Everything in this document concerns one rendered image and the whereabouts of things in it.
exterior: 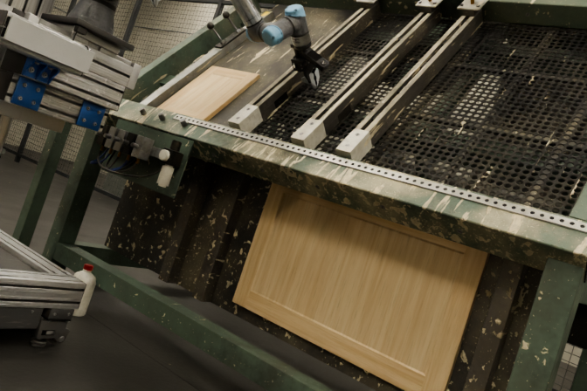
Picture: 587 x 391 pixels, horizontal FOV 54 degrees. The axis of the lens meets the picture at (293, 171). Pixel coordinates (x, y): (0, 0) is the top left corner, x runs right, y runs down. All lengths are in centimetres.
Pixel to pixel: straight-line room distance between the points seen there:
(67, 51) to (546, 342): 153
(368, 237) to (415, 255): 19
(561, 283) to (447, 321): 44
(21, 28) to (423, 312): 147
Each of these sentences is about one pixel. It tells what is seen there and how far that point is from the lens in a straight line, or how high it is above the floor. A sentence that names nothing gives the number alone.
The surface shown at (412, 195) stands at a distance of 176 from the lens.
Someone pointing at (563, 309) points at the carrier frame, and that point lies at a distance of 163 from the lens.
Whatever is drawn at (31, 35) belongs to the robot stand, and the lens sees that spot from 177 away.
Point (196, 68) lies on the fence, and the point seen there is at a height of 117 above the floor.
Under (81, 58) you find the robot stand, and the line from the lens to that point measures 185.
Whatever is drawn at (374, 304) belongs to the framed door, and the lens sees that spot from 203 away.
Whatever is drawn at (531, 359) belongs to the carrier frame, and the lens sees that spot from 165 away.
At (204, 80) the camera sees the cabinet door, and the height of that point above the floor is 111.
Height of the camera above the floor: 73
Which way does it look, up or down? 2 degrees up
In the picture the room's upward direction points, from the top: 19 degrees clockwise
